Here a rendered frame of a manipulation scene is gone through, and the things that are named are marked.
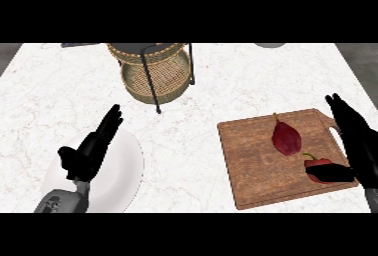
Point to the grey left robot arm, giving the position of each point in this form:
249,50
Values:
67,199

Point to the white round plate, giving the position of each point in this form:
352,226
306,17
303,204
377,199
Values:
113,173

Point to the dark grey flat object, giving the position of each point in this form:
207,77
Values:
82,44

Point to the wicker tiered basket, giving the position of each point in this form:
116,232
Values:
156,71

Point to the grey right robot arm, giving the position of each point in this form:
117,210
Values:
373,200

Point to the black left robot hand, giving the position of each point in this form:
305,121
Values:
91,150

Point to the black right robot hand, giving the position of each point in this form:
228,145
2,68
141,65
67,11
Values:
355,136

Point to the dark red pointed vegetable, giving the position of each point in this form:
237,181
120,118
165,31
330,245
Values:
287,138

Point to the red bell pepper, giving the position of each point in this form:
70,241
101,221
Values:
317,166

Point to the grey round object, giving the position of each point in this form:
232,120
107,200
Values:
271,45

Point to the brown wooden cutting board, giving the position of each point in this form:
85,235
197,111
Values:
275,163

